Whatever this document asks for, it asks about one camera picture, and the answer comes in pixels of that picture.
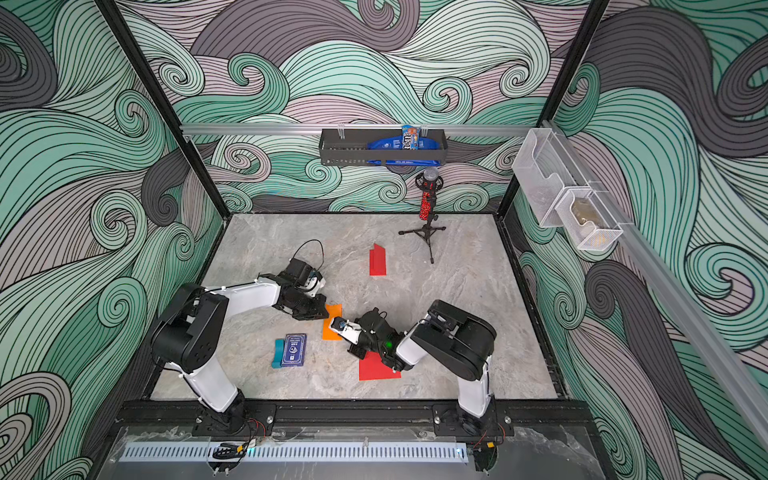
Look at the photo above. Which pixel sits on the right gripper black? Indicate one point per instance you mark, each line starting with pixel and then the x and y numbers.
pixel 360 349

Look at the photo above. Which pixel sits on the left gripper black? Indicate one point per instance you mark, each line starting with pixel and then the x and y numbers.
pixel 316 313

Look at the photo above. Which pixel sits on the orange square paper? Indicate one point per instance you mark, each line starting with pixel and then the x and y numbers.
pixel 327 333

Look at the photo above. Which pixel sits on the red square paper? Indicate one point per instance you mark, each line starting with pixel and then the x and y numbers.
pixel 371 368
pixel 377 261

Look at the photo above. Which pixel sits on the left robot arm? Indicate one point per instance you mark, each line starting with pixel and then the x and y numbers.
pixel 187 337

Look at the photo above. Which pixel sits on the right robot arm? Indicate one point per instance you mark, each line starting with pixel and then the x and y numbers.
pixel 459 341

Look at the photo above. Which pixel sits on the blue card box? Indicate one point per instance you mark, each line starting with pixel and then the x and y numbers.
pixel 294 351

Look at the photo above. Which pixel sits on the teal small block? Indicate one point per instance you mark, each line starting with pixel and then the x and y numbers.
pixel 279 347

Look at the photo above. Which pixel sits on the black mini tripod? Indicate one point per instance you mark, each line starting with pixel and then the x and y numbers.
pixel 427 229

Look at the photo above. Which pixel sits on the blue snack package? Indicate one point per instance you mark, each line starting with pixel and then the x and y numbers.
pixel 411 138

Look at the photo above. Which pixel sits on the clear plastic bin large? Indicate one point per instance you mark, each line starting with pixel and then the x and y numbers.
pixel 545 171

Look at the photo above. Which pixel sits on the clear plastic bin small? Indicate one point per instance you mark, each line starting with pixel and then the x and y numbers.
pixel 586 220

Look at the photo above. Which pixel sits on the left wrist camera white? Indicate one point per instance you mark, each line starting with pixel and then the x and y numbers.
pixel 314 283

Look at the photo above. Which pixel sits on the white slotted cable duct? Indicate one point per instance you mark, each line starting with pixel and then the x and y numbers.
pixel 312 452

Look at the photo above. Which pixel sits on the black front base frame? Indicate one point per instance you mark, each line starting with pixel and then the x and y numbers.
pixel 442 417

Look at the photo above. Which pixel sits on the black wall shelf basket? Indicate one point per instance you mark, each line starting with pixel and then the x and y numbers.
pixel 349 149

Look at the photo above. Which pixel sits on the aluminium rail back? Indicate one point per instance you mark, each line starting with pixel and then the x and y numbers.
pixel 304 129

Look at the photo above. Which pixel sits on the aluminium rail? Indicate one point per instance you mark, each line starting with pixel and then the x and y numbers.
pixel 676 298
pixel 304 129

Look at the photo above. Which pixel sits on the aluminium rail right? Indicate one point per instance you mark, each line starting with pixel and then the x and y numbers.
pixel 676 298

